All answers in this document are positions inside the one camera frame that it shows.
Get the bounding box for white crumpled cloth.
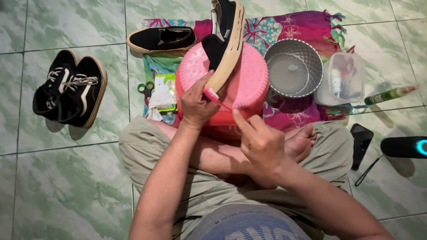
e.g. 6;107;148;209
146;87;177;121

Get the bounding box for colourful floral fringed cloth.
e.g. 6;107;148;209
141;10;356;131

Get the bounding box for pink toothbrush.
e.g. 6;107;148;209
203;87;234;113

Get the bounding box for black speaker with blue light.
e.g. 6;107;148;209
380;136;427;159

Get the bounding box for person's left hand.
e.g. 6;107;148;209
180;70;221;129

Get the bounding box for green packet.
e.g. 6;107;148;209
154;73;177;112

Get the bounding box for person's bare foot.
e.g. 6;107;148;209
284;123;317;164

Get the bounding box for black slip-on shoe tan sole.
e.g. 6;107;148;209
126;26;197;54
201;0;247;94

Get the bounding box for green spray bottle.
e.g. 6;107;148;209
364;82;422;106

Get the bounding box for person's right hand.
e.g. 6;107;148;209
232;109;291;182

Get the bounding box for clear plastic lidded container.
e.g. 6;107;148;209
314;51;366;107

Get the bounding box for person's grey printed shirt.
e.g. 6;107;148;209
187;203;304;240

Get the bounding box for silver embossed metal bowl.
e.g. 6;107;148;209
263;38;324;99

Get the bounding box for pink plastic basin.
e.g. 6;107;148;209
175;42;270;137

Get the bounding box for person's beige shorts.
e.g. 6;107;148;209
118;115;355;240

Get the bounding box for green-handled scissors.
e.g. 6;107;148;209
137;81;155;99

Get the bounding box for black cord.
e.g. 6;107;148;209
354;154;384;187

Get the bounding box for black lace-up sneaker white stripe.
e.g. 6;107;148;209
32;49;81;121
58;56;108;129

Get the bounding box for person's bare leg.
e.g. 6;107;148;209
148;119;254;176

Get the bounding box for black phone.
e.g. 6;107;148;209
350;123;374;171

